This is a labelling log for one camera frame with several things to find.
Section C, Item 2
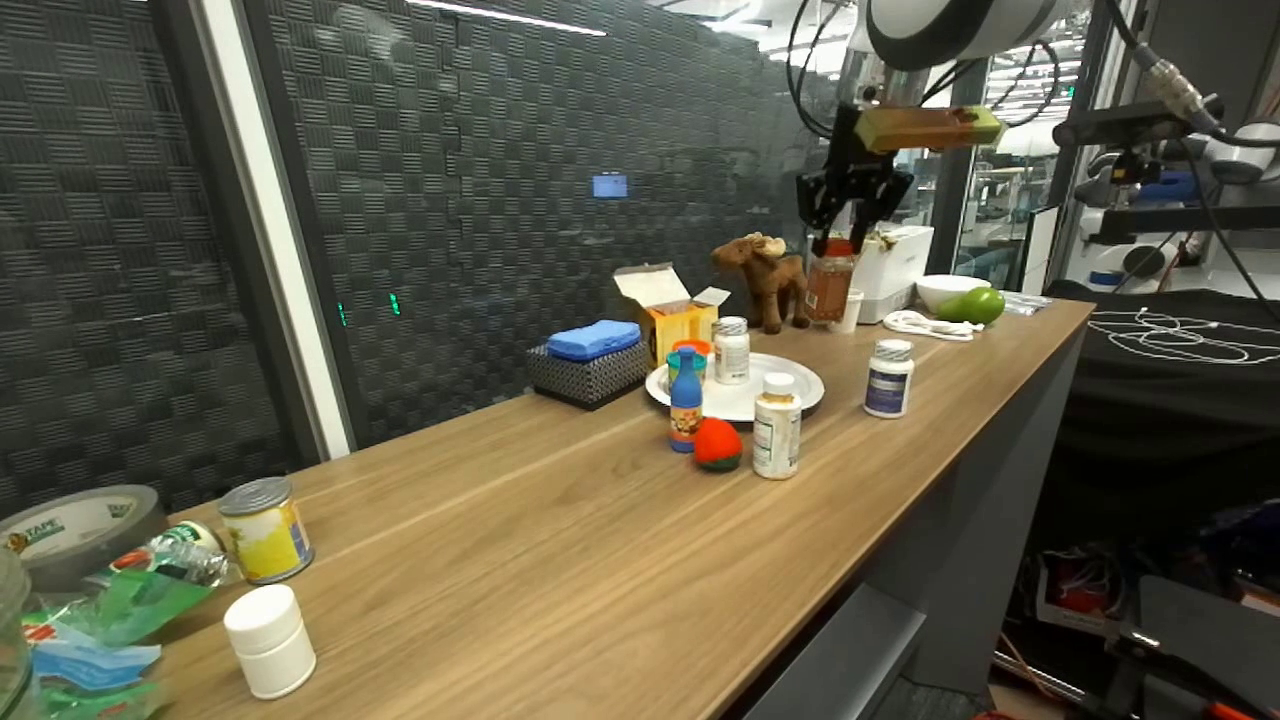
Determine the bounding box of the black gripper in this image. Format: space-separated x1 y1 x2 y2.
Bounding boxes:
795 103 912 256

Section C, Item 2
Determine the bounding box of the white bottle grey label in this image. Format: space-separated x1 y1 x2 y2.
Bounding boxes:
866 336 917 418

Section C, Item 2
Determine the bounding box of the teal lid dough tub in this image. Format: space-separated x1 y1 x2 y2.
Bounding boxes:
666 340 718 380

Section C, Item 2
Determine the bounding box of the white bottle green label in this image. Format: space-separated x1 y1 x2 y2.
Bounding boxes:
752 374 800 481

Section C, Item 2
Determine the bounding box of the orange lid spice jar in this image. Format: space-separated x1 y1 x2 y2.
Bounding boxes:
809 242 856 326

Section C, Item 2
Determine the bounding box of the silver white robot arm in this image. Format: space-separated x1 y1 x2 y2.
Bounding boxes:
795 0 1063 256

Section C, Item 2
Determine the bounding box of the green apple toy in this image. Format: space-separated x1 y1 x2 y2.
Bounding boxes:
956 290 1005 326

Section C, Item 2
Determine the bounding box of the white round plate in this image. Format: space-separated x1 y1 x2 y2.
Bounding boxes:
702 354 826 426

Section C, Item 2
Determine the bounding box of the white plastic bowl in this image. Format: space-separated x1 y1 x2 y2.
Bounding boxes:
917 278 979 315

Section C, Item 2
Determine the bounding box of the brown plush moose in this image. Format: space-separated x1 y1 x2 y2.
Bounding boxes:
714 234 809 336

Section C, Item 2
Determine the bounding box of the yellow open cardboard box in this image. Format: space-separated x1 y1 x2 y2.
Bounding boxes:
613 263 730 360

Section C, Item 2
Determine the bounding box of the blue cap small bottle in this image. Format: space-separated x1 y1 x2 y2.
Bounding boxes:
670 375 705 454

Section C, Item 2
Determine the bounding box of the yellow label tin can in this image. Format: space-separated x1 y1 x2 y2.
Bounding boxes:
222 475 314 585

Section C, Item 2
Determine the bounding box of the small white jar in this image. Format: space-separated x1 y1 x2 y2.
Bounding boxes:
225 585 318 699

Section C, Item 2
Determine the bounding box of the green plastic wrapper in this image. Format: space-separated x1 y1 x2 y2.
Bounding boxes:
23 520 234 720

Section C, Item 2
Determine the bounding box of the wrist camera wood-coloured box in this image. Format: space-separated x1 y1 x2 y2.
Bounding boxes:
856 108 1005 156

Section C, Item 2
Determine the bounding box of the duct tape roll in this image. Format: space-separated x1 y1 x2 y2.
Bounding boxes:
0 485 164 589

